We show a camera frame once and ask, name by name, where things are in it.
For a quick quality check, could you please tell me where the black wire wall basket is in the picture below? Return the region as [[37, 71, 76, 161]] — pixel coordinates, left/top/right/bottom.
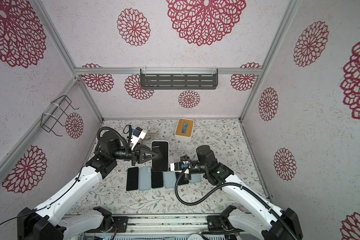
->
[[40, 95, 79, 137]]

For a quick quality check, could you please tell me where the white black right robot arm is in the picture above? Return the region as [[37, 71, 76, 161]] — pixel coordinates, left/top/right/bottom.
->
[[170, 145, 303, 240]]

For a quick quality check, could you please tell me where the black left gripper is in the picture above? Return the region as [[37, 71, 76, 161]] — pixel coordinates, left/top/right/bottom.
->
[[112, 143, 160, 167]]

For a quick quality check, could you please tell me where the grey slotted wall shelf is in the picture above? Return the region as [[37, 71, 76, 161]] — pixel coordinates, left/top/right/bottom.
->
[[140, 68, 219, 90]]

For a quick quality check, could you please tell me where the white wooden-top tissue box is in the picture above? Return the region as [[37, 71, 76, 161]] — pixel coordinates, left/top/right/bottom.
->
[[175, 119, 195, 143]]

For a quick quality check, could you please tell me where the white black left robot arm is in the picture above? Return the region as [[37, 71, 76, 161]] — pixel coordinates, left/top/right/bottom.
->
[[17, 127, 163, 240]]

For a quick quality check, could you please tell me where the aluminium front rail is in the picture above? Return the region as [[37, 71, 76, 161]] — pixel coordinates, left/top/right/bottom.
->
[[59, 212, 277, 239]]

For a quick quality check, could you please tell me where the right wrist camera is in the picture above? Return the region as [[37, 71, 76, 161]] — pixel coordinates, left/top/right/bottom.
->
[[170, 161, 190, 172]]

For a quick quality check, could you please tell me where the black corrugated left cable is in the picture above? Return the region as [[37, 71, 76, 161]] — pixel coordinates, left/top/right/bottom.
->
[[96, 126, 131, 154]]

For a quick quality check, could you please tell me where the light blue phone case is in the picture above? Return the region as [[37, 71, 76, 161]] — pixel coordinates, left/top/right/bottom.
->
[[139, 166, 152, 191]]

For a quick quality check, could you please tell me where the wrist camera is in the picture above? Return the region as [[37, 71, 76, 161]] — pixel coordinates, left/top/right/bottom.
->
[[130, 127, 147, 150], [170, 161, 190, 172]]

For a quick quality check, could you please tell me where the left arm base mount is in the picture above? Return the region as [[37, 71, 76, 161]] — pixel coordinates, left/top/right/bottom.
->
[[89, 207, 129, 233]]

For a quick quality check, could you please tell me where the round white gauge dial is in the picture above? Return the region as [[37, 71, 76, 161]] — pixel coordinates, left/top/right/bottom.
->
[[188, 234, 204, 240]]

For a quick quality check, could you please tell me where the clear plastic bag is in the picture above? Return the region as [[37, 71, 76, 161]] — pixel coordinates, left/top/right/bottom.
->
[[143, 129, 160, 142]]

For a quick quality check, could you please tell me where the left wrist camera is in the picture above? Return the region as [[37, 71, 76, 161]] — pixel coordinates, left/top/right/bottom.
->
[[130, 127, 147, 150]]

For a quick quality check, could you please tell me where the black phone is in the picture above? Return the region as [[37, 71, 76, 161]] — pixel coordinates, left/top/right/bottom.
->
[[151, 172, 164, 189], [151, 141, 169, 172], [175, 172, 189, 186]]

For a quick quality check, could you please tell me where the light case with purple button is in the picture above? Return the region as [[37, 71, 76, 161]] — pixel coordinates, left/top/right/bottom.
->
[[189, 174, 202, 184]]

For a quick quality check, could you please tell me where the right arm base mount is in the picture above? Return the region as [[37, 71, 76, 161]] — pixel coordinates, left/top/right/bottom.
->
[[207, 205, 245, 234]]

